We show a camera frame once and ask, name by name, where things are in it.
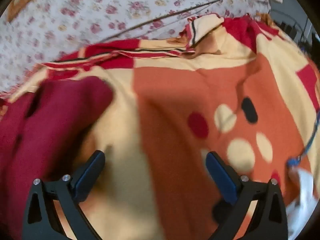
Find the white cloth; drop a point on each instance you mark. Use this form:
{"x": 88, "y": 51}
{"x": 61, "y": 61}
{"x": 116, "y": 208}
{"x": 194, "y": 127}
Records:
{"x": 302, "y": 205}

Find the white floral bedsheet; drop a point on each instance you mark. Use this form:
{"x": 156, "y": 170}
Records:
{"x": 100, "y": 5}

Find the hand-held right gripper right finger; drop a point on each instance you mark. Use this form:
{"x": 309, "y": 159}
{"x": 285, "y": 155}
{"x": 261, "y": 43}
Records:
{"x": 222, "y": 180}

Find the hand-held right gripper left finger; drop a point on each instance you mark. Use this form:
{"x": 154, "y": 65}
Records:
{"x": 87, "y": 177}

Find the maroon knit garment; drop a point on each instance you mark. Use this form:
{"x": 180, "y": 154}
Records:
{"x": 50, "y": 120}

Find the orange cream red printed blanket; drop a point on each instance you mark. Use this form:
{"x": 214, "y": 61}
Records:
{"x": 175, "y": 92}

